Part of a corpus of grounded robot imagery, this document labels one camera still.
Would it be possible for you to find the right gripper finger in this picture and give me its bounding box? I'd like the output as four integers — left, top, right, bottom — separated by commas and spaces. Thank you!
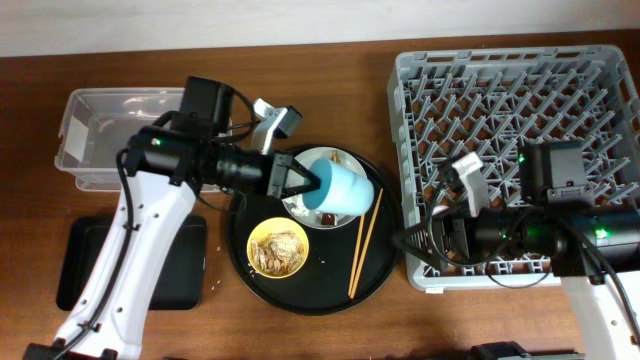
391, 221, 432, 248
399, 243, 440, 271

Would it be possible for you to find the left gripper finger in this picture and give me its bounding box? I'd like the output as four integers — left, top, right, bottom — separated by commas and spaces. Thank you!
284, 182, 321, 196
292, 159, 320, 184

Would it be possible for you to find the blue plastic cup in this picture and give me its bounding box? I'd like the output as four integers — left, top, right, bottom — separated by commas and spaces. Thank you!
302, 158, 374, 216

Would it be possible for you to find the yellow bowl with food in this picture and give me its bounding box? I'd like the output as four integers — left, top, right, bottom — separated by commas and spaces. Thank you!
246, 217, 310, 279

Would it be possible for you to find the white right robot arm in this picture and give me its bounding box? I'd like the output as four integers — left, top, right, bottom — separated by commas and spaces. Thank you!
392, 141, 639, 359

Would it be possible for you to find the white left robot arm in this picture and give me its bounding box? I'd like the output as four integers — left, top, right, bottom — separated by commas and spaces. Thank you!
24, 77, 320, 359

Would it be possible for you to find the grey dishwasher rack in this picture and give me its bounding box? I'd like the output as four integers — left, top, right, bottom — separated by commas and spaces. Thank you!
387, 44, 640, 294

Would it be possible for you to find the grey plate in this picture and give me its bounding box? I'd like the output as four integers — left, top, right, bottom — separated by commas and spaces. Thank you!
283, 146, 367, 230

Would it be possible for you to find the gold snack wrapper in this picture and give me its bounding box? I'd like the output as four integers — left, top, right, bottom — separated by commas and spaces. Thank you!
321, 150, 342, 226

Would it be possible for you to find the right wooden chopstick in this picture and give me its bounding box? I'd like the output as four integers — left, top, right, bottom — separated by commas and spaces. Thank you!
355, 188, 384, 295

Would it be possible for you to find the wooden chopstick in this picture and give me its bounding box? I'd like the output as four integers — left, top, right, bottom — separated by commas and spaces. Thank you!
348, 216, 365, 299
355, 188, 384, 295

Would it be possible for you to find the left wooden chopstick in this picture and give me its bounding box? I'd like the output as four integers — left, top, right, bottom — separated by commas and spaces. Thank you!
348, 216, 365, 299

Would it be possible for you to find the round black tray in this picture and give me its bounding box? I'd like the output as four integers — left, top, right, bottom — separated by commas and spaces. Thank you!
227, 151, 404, 315

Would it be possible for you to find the black base device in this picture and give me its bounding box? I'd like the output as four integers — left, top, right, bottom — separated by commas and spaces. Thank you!
468, 342, 585, 360

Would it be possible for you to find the black rectangular tray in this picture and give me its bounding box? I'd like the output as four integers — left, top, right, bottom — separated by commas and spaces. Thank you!
56, 215, 207, 311

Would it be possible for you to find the clear plastic bin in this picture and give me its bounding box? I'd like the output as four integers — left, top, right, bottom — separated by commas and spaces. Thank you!
54, 87, 184, 192

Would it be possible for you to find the black cable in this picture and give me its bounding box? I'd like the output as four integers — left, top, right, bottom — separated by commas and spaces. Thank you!
427, 169, 551, 290

